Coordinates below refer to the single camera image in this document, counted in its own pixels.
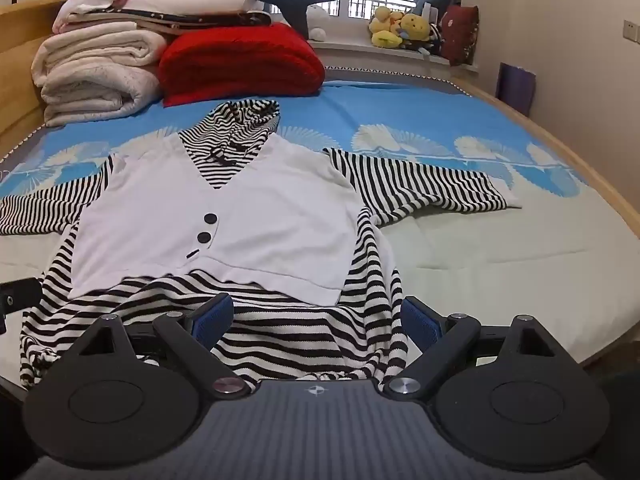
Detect wooden bed frame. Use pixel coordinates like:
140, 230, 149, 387
0, 0, 640, 376

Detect dark red pillow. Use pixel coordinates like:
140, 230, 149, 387
442, 5, 481, 67

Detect dark patterned folded blanket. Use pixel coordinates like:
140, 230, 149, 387
67, 9, 274, 37

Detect white folded blanket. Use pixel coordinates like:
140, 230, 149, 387
120, 0, 273, 13

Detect yellow plush toy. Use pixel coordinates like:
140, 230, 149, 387
400, 12, 432, 43
369, 6, 406, 50

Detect striped hooded top white vest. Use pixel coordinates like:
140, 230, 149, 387
0, 100, 523, 392

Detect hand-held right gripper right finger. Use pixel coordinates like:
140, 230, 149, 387
382, 296, 566, 401

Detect white window sill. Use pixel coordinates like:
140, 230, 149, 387
307, 37, 478, 78

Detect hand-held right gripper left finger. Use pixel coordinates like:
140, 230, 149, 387
65, 294, 253, 396

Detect red folded blanket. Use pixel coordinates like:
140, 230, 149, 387
159, 22, 327, 108

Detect blue patterned bed sheet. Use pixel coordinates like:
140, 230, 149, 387
0, 67, 640, 391

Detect purple paper bag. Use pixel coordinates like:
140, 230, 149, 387
496, 62, 537, 117

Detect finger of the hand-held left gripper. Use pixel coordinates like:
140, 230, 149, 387
0, 277, 43, 333

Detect white plush toy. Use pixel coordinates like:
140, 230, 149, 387
305, 4, 332, 41

